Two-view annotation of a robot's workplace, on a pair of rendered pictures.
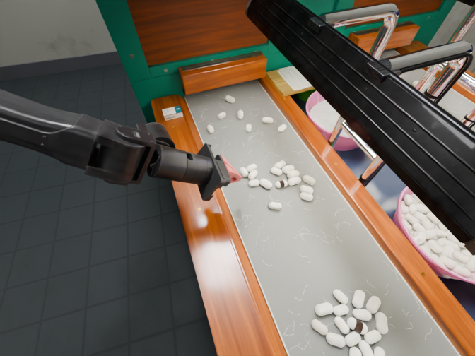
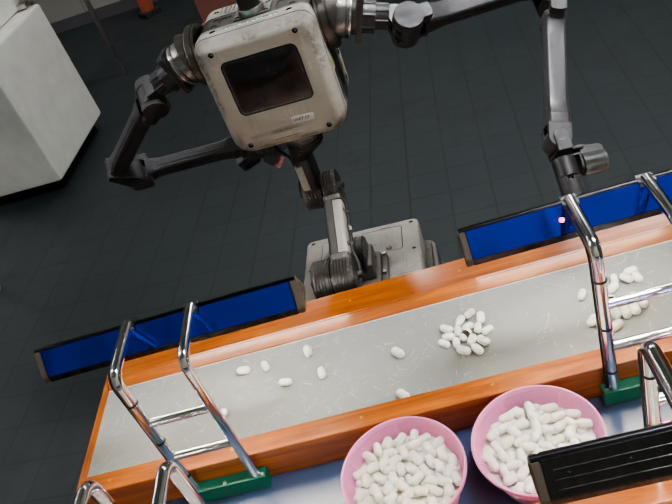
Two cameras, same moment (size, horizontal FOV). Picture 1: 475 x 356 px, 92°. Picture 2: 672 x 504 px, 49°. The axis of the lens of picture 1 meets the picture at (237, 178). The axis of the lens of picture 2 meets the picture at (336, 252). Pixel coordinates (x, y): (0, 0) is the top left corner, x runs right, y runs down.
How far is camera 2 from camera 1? 1.66 m
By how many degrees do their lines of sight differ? 76
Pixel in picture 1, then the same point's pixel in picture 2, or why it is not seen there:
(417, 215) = (560, 420)
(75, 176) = not seen: outside the picture
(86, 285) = not seen: hidden behind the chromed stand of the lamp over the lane
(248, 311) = (486, 270)
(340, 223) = (557, 347)
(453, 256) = (509, 436)
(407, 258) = (508, 378)
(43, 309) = not seen: hidden behind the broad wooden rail
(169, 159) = (559, 163)
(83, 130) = (550, 116)
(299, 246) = (536, 312)
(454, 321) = (452, 390)
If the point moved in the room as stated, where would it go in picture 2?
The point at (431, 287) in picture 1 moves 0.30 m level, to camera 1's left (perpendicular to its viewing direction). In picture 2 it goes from (480, 386) to (498, 291)
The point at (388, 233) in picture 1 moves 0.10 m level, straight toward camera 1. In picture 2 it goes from (535, 371) to (518, 341)
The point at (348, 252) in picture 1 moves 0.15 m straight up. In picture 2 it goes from (525, 347) to (514, 301)
